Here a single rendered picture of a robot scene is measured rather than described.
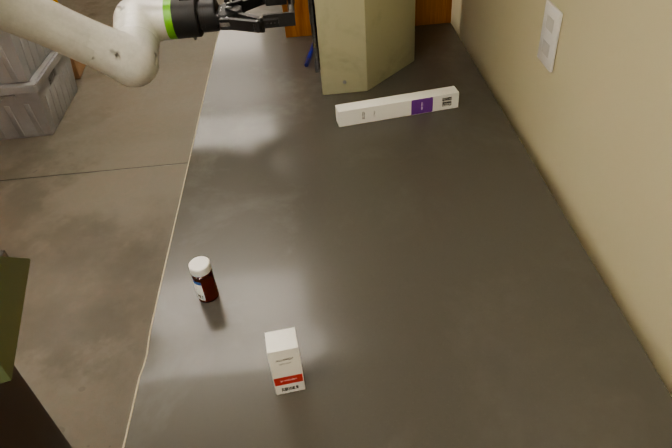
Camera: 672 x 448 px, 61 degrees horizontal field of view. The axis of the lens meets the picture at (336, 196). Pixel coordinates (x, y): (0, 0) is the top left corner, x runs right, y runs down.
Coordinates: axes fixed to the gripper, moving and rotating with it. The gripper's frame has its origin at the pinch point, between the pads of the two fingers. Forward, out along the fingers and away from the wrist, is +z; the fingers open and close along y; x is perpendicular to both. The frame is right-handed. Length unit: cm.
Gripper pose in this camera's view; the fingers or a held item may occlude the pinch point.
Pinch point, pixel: (289, 7)
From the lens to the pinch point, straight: 138.4
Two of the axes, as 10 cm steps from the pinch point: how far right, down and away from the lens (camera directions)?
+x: 0.7, 7.8, 6.2
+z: 10.0, -1.0, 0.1
